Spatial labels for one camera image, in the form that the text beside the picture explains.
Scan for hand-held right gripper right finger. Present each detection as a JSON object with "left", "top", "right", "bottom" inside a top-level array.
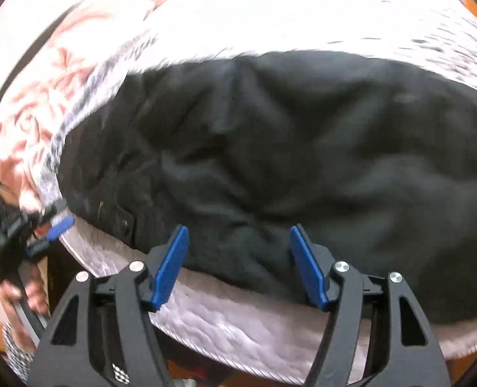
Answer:
[{"left": 289, "top": 223, "right": 451, "bottom": 387}]

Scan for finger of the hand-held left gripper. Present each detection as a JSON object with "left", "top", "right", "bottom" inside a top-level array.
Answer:
[
  {"left": 21, "top": 198, "right": 75, "bottom": 240},
  {"left": 25, "top": 238, "right": 52, "bottom": 259}
]

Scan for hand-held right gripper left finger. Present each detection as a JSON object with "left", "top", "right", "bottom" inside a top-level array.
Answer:
[{"left": 27, "top": 225, "right": 190, "bottom": 387}]

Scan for black pants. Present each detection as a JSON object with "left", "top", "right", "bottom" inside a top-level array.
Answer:
[{"left": 55, "top": 48, "right": 477, "bottom": 326}]

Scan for person's left forearm checked sleeve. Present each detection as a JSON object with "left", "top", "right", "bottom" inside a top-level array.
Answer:
[{"left": 2, "top": 322, "right": 36, "bottom": 380}]

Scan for person's left hand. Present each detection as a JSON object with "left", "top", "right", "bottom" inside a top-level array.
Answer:
[{"left": 0, "top": 268, "right": 48, "bottom": 348}]

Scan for pink fleece blanket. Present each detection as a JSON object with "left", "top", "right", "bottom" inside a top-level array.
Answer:
[{"left": 0, "top": 0, "right": 175, "bottom": 212}]

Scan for grey quilted bedspread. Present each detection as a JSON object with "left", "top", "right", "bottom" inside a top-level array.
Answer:
[{"left": 41, "top": 0, "right": 477, "bottom": 384}]

